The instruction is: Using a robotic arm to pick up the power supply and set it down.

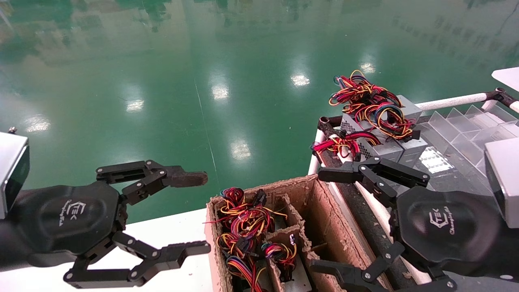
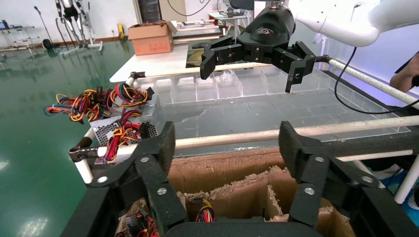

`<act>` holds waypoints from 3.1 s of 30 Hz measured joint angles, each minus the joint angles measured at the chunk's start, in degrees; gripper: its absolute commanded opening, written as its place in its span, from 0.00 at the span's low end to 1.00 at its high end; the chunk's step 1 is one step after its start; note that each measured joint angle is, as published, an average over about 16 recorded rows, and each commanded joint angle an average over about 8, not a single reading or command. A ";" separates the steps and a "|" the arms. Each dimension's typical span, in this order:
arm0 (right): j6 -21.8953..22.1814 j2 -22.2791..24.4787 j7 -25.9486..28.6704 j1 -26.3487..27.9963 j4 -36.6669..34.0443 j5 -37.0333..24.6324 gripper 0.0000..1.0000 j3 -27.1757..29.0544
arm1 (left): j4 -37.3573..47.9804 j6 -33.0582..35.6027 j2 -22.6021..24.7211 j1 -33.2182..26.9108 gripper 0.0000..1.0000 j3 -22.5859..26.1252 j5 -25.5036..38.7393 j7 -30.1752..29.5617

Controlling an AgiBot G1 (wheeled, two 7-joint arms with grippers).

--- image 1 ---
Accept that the white board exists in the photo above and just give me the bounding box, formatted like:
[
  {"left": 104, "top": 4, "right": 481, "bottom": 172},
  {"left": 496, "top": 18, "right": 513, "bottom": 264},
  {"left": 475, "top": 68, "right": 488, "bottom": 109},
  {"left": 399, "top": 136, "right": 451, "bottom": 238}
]
[{"left": 491, "top": 67, "right": 519, "bottom": 93}]

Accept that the power supply with colourful cables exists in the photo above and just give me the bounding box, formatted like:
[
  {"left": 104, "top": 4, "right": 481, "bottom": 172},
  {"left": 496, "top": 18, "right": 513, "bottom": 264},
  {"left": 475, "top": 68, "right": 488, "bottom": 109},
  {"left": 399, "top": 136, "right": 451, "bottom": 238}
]
[
  {"left": 205, "top": 187, "right": 289, "bottom": 260},
  {"left": 225, "top": 253, "right": 270, "bottom": 292}
]

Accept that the left gripper brown-padded finger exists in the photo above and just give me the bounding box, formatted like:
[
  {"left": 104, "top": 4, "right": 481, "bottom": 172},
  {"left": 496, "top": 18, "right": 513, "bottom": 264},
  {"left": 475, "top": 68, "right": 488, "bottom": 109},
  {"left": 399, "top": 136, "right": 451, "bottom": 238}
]
[{"left": 96, "top": 159, "right": 208, "bottom": 205}]

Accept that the short white cart pipe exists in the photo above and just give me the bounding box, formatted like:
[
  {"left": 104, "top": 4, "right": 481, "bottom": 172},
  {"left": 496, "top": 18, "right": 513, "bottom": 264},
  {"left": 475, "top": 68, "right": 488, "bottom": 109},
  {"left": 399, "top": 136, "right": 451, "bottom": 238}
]
[{"left": 307, "top": 130, "right": 327, "bottom": 176}]

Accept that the grey perforated power supply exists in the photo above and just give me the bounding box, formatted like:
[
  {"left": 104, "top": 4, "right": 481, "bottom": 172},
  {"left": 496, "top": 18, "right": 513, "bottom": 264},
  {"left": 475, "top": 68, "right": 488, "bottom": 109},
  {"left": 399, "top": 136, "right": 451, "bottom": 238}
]
[{"left": 311, "top": 70, "right": 404, "bottom": 163}]

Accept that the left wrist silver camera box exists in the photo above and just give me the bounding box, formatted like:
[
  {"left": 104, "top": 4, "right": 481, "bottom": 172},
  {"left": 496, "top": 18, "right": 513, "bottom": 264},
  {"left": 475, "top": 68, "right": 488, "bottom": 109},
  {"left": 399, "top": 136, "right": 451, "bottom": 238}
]
[{"left": 0, "top": 127, "right": 30, "bottom": 219}]

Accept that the brown cardboard divider box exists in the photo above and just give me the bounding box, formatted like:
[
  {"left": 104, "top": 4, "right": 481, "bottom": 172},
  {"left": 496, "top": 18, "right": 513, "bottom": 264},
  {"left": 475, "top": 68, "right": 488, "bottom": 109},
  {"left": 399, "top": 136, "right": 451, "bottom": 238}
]
[{"left": 204, "top": 174, "right": 394, "bottom": 292}]

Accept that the grey power supply with cables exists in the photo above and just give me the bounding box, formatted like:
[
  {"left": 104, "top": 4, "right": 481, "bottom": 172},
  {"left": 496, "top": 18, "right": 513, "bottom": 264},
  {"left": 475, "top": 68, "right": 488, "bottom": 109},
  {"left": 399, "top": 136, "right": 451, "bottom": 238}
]
[
  {"left": 357, "top": 95, "right": 429, "bottom": 167},
  {"left": 259, "top": 233, "right": 313, "bottom": 292}
]

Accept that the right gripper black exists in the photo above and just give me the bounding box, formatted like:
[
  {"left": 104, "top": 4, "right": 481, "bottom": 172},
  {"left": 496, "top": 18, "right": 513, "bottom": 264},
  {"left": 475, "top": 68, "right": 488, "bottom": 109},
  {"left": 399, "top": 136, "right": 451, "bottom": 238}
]
[{"left": 310, "top": 156, "right": 505, "bottom": 292}]

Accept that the clear acrylic divider tray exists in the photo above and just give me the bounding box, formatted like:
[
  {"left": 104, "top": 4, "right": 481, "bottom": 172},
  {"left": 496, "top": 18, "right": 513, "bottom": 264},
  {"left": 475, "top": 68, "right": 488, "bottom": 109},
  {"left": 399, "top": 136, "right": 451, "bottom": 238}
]
[{"left": 416, "top": 105, "right": 519, "bottom": 195}]

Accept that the long white cart pipe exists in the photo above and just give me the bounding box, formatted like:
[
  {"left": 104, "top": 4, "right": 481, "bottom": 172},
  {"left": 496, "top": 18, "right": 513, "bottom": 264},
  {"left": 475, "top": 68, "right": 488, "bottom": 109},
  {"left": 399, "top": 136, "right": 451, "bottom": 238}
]
[{"left": 322, "top": 130, "right": 432, "bottom": 284}]

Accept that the black pipe joint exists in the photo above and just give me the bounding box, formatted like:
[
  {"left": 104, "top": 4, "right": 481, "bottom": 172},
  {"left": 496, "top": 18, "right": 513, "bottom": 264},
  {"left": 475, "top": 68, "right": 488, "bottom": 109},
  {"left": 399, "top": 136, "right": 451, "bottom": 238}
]
[
  {"left": 485, "top": 87, "right": 519, "bottom": 110},
  {"left": 318, "top": 116, "right": 345, "bottom": 140}
]

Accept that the white foam cart pipe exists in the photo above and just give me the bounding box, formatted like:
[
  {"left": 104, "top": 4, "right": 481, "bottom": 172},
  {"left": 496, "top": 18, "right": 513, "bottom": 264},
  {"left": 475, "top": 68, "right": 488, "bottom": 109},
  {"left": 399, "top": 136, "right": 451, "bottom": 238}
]
[{"left": 416, "top": 92, "right": 489, "bottom": 111}]

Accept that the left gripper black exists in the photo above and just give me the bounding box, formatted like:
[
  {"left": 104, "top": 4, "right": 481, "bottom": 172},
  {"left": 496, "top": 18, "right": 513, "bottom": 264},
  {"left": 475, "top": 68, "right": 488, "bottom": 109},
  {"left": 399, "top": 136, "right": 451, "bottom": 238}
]
[{"left": 12, "top": 181, "right": 211, "bottom": 289}]

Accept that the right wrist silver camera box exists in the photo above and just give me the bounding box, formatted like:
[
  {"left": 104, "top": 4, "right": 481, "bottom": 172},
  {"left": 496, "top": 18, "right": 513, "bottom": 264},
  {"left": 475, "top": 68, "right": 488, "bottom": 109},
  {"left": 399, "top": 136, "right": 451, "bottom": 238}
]
[{"left": 485, "top": 137, "right": 519, "bottom": 229}]

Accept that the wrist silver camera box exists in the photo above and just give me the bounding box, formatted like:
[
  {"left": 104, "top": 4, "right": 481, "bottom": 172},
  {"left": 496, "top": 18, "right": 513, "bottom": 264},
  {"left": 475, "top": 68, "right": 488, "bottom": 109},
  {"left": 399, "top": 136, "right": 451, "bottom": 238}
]
[
  {"left": 0, "top": 127, "right": 30, "bottom": 219},
  {"left": 485, "top": 137, "right": 519, "bottom": 229}
]

